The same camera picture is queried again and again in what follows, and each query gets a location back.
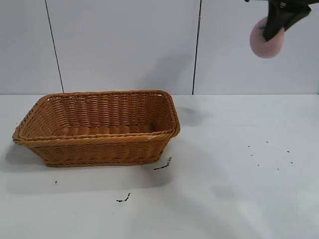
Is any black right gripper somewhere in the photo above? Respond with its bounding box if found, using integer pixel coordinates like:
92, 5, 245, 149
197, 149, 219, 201
263, 0, 313, 42

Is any pink toy peach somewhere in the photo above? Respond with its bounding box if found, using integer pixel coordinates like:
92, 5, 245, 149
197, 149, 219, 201
249, 16, 285, 59

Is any brown woven wicker basket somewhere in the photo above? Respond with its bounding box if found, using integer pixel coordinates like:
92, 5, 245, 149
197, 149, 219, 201
12, 90, 181, 168

